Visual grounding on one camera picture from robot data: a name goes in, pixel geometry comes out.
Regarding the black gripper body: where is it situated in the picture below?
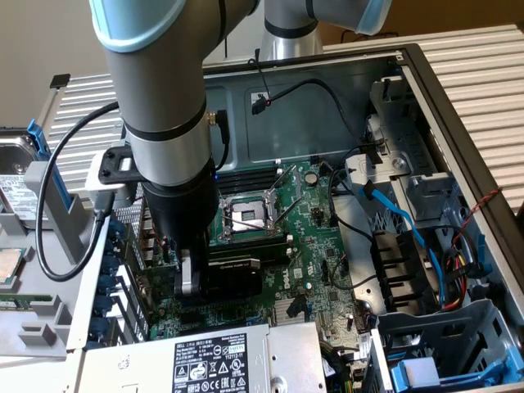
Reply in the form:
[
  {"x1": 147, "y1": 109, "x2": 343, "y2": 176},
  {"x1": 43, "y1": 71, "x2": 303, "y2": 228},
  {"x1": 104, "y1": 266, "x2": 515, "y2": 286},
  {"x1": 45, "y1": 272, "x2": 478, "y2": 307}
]
[{"x1": 142, "y1": 157, "x2": 220, "y2": 251}]

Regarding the green graphics card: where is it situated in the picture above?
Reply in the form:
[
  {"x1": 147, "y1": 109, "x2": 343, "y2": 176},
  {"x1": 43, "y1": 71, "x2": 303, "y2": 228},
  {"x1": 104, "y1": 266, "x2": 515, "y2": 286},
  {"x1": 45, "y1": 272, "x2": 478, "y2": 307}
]
[{"x1": 137, "y1": 254, "x2": 264, "y2": 302}]

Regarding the short black expansion slot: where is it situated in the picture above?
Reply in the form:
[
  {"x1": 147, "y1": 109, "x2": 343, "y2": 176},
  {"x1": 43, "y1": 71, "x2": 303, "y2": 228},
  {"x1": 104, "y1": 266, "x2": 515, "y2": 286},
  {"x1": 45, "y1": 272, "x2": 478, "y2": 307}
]
[{"x1": 178, "y1": 309, "x2": 206, "y2": 325}]

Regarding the black RAM slot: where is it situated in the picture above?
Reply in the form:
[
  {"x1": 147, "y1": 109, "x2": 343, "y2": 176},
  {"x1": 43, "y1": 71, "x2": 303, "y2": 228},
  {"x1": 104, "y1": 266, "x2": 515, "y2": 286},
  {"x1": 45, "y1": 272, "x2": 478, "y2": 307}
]
[
  {"x1": 219, "y1": 168, "x2": 284, "y2": 189},
  {"x1": 219, "y1": 160, "x2": 283, "y2": 180},
  {"x1": 208, "y1": 235, "x2": 294, "y2": 257}
]

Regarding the CPU socket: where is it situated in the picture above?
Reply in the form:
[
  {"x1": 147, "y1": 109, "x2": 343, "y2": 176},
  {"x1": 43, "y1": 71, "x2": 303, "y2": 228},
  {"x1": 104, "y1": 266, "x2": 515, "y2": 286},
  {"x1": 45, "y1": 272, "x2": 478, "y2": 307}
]
[{"x1": 219, "y1": 192, "x2": 287, "y2": 243}]

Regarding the metal socket cover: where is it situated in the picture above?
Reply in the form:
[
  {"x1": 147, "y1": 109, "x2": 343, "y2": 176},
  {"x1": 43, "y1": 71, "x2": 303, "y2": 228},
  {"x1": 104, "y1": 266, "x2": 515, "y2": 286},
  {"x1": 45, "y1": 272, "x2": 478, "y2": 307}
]
[{"x1": 264, "y1": 163, "x2": 305, "y2": 231}]

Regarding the silver chipset heat sink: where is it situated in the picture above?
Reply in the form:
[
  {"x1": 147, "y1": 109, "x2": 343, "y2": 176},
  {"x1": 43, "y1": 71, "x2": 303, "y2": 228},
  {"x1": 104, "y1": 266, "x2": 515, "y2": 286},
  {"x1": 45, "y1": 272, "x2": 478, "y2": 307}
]
[{"x1": 273, "y1": 296, "x2": 311, "y2": 325}]

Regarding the grey power supply unit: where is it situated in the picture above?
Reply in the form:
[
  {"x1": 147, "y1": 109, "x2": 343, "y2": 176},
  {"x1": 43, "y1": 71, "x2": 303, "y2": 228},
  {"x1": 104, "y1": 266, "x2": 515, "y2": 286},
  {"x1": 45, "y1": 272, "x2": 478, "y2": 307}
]
[{"x1": 79, "y1": 321, "x2": 328, "y2": 393}]

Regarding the green motherboard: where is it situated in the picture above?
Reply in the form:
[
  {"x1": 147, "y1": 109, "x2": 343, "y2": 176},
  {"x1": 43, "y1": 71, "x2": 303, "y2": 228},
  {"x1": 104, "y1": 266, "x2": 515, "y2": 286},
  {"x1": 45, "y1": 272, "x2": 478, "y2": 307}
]
[{"x1": 137, "y1": 159, "x2": 372, "y2": 361}]

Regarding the grey parts rack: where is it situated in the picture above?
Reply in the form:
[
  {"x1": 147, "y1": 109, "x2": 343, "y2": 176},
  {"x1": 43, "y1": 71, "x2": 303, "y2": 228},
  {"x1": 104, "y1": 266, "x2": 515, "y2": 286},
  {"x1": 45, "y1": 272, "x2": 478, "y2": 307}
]
[{"x1": 0, "y1": 160, "x2": 106, "y2": 362}]

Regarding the open PC case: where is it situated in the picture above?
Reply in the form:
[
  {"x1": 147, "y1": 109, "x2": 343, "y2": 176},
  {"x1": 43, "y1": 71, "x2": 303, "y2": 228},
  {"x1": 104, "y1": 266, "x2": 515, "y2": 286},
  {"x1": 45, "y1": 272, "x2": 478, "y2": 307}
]
[{"x1": 65, "y1": 43, "x2": 524, "y2": 393}]

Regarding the green RAM stick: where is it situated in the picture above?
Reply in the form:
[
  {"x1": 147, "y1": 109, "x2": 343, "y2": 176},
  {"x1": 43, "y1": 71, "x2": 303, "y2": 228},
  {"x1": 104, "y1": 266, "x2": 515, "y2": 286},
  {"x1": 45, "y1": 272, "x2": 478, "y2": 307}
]
[{"x1": 0, "y1": 294, "x2": 54, "y2": 311}]

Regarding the silver CPU chip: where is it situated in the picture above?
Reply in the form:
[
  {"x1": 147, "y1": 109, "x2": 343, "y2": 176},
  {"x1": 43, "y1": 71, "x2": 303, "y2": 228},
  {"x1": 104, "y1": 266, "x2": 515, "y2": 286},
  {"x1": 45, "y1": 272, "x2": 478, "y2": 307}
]
[{"x1": 0, "y1": 247, "x2": 25, "y2": 286}]

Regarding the black fan shroud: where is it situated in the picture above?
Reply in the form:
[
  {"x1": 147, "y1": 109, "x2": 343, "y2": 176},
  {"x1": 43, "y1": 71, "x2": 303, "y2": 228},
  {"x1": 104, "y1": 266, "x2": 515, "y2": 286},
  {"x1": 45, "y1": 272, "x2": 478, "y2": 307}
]
[{"x1": 369, "y1": 229, "x2": 437, "y2": 317}]

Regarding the blue disk tray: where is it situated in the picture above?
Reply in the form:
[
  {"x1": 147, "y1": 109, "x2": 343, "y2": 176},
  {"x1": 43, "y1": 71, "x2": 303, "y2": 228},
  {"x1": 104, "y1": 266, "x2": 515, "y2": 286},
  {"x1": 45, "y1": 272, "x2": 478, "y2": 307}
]
[{"x1": 388, "y1": 347, "x2": 519, "y2": 393}]

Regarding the metal disk bay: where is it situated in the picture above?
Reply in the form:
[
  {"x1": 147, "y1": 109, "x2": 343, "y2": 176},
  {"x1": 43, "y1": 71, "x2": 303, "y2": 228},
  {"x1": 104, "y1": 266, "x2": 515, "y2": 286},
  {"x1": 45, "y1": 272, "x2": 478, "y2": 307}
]
[{"x1": 366, "y1": 75, "x2": 458, "y2": 222}]

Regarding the grey disk cage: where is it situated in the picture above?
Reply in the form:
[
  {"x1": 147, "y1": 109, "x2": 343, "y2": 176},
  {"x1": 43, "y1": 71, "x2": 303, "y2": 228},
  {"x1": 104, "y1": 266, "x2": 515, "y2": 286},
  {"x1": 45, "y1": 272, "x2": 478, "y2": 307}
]
[{"x1": 366, "y1": 297, "x2": 524, "y2": 393}]

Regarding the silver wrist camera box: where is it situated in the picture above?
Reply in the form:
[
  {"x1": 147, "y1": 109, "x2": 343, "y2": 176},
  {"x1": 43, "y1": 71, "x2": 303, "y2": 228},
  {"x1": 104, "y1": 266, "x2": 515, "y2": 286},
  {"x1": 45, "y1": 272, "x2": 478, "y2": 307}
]
[{"x1": 84, "y1": 145, "x2": 142, "y2": 208}]

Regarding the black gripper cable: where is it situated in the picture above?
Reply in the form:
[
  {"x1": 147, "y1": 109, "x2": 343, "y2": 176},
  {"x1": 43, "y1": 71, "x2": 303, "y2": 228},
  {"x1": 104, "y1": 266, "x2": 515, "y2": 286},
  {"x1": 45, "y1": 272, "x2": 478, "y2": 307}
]
[{"x1": 206, "y1": 108, "x2": 231, "y2": 172}]

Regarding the black disk power wire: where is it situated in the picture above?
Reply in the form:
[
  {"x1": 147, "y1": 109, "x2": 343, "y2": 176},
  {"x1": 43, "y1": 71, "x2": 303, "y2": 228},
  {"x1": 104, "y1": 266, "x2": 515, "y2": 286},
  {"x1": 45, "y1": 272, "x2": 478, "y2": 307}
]
[{"x1": 250, "y1": 79, "x2": 388, "y2": 155}]

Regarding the black camera cable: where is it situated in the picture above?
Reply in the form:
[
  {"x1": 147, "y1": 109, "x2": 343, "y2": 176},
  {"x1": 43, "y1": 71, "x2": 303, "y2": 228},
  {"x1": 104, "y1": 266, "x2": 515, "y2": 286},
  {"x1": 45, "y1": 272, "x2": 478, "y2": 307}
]
[{"x1": 34, "y1": 101, "x2": 124, "y2": 283}]

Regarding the hard disk with blue bracket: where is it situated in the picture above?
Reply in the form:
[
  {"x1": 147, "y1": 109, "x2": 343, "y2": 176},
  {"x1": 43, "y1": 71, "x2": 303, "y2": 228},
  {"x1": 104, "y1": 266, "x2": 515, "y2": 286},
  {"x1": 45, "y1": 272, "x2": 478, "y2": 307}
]
[{"x1": 0, "y1": 118, "x2": 69, "y2": 233}]

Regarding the black fan wire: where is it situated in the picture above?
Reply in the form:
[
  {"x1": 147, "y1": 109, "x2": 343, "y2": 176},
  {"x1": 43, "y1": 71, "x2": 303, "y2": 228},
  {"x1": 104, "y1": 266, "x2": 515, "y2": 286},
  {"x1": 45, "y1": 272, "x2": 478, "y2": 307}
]
[{"x1": 327, "y1": 165, "x2": 380, "y2": 290}]

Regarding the blue disk wire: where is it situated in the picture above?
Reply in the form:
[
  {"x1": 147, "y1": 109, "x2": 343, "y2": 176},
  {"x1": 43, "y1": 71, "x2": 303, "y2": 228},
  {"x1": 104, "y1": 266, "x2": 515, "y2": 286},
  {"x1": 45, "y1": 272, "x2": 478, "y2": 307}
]
[{"x1": 358, "y1": 179, "x2": 447, "y2": 310}]

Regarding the coloured power wire bundle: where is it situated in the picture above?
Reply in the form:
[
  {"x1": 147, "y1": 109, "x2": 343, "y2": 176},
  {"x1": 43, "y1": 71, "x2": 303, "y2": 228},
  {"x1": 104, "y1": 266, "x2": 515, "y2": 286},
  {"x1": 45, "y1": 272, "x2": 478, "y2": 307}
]
[{"x1": 440, "y1": 228, "x2": 482, "y2": 314}]

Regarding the long red black twisted wire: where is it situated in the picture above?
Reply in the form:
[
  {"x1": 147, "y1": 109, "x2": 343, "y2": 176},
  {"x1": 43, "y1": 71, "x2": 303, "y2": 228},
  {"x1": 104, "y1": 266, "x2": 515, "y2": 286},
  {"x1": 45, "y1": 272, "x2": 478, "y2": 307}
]
[{"x1": 456, "y1": 186, "x2": 504, "y2": 246}]

